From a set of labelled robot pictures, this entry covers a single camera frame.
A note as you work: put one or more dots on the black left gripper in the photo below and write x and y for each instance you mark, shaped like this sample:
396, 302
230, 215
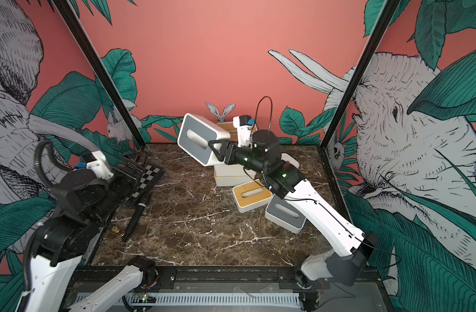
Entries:
128, 176

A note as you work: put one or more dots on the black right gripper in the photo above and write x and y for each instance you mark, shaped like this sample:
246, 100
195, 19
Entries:
231, 150

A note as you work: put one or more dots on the narrow white box bamboo lid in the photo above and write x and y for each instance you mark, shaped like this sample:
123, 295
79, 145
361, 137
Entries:
229, 127

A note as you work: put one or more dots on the large white box bamboo lid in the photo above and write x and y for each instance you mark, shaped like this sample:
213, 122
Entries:
232, 171

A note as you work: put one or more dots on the white box grey lid back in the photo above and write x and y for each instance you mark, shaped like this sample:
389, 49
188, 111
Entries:
195, 134

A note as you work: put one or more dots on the white box grey lid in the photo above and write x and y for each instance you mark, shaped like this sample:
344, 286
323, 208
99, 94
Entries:
285, 215
195, 134

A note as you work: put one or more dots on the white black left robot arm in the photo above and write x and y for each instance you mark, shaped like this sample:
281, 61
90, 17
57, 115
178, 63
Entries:
86, 197

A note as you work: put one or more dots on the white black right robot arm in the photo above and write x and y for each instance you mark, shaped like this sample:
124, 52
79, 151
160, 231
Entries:
351, 246

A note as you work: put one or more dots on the pink white drip tissue box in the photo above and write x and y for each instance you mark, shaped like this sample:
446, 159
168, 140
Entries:
290, 160

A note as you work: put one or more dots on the black white checkerboard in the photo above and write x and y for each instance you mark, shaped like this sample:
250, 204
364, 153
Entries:
144, 184

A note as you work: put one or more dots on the white box yellow wood lid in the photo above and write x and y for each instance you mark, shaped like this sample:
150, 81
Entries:
231, 181

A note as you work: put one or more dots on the small white box bamboo lid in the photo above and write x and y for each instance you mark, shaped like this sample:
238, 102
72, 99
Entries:
251, 195

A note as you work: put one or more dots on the black stick tool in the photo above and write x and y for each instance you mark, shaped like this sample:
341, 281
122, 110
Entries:
136, 216

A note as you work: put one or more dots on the white box grey lid front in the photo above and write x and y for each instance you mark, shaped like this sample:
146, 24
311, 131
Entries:
285, 215

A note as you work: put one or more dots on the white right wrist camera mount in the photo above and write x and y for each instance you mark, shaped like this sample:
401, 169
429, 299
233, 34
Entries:
244, 125

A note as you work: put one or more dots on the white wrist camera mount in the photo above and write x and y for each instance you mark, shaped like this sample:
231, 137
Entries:
96, 162
244, 125

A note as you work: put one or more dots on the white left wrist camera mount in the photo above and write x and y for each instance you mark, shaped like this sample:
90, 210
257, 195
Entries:
96, 162

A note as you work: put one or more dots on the black left frame post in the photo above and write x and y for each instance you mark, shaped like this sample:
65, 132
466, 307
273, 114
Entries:
70, 18

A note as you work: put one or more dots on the black frame post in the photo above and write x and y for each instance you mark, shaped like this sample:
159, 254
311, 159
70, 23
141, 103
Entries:
377, 33
70, 18

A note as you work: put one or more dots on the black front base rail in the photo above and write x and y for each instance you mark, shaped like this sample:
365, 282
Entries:
287, 278

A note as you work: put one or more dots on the white ribbed cable duct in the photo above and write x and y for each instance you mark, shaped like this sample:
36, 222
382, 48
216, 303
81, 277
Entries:
281, 300

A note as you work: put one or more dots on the black right frame post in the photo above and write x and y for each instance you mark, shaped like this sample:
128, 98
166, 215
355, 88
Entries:
377, 33

